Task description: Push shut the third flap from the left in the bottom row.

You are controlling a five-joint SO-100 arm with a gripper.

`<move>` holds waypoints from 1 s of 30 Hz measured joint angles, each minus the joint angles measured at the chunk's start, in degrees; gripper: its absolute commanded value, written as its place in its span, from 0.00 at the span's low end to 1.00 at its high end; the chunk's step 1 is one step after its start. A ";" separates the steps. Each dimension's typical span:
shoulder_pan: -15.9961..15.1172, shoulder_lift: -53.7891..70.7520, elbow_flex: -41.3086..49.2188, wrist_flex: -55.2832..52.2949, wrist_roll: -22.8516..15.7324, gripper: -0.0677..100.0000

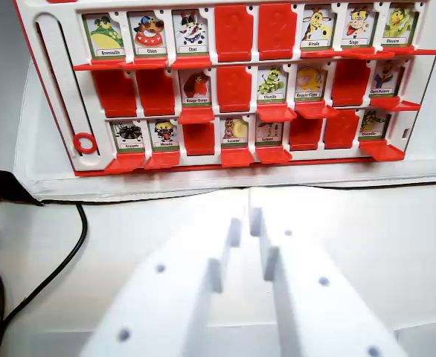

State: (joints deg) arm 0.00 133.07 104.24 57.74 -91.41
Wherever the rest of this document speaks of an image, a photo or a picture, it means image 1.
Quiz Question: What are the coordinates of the red plastic board flap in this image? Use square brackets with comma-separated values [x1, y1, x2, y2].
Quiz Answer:
[182, 121, 217, 157]

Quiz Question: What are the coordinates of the small white paper sheet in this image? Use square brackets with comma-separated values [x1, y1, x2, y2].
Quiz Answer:
[394, 325, 436, 357]

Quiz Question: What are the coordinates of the black box with white label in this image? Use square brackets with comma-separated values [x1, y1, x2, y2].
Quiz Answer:
[0, 166, 45, 260]

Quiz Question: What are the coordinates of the red and white game board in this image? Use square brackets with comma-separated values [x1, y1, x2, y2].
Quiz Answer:
[13, 0, 436, 178]

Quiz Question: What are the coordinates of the long black cable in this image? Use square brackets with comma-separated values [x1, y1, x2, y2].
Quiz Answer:
[0, 181, 436, 357]

